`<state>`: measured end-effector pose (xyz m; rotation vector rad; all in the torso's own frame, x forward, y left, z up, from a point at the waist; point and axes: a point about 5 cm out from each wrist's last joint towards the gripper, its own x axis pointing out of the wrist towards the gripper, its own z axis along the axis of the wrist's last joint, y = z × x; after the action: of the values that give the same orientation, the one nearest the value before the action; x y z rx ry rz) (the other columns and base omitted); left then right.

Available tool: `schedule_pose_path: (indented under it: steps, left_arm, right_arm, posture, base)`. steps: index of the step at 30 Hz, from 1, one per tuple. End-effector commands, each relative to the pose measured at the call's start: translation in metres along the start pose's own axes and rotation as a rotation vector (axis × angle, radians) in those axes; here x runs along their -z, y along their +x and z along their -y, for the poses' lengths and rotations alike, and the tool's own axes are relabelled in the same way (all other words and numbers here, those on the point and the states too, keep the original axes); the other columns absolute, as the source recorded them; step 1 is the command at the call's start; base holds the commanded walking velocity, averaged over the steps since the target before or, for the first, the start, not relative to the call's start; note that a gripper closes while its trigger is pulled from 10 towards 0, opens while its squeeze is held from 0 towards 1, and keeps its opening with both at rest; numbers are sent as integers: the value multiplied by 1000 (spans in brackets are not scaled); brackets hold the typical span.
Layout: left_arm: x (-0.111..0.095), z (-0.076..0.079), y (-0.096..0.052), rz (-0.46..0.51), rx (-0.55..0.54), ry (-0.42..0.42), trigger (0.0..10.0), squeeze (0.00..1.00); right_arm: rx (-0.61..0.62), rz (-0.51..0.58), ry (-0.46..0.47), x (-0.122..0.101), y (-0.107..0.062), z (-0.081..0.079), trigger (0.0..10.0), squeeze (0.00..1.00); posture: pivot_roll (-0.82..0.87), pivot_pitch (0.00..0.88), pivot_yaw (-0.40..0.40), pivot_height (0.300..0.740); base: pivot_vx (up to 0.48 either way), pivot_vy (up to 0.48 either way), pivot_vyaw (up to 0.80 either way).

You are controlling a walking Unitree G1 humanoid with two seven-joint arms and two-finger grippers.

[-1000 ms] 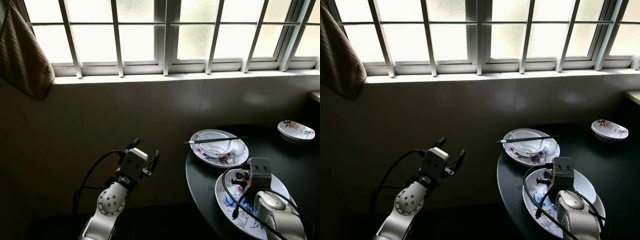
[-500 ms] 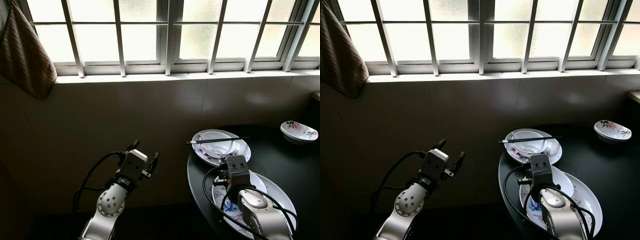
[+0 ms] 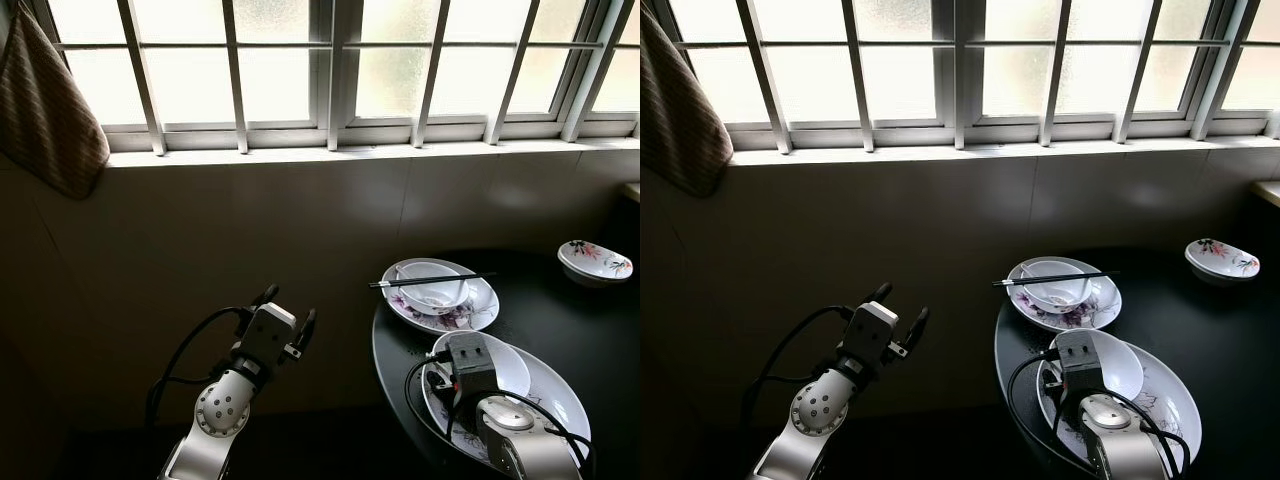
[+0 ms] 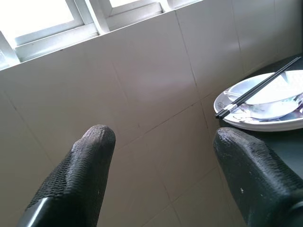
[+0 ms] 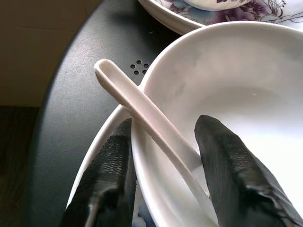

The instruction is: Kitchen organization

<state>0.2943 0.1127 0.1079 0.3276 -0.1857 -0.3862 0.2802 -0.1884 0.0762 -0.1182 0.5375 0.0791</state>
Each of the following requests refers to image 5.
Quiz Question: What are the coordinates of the purple floral plate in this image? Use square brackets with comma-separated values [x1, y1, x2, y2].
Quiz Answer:
[138, 0, 303, 36]

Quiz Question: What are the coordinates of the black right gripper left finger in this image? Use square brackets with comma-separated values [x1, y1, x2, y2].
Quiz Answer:
[59, 118, 137, 227]

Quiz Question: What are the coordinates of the black round table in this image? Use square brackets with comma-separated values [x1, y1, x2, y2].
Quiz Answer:
[23, 0, 207, 227]

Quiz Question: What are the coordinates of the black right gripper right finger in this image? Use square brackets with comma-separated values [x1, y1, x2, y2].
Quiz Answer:
[194, 114, 303, 227]

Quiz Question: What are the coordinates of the white bowl purple print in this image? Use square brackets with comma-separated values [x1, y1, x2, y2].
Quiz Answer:
[187, 0, 253, 11]

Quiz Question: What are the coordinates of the blue floral plate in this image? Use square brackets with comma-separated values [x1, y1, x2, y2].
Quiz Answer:
[66, 104, 155, 227]

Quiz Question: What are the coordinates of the plain white bowl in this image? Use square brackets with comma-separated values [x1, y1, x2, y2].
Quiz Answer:
[131, 21, 303, 227]

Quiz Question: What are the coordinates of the white ceramic soup spoon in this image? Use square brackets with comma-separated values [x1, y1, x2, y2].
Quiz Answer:
[94, 59, 221, 227]

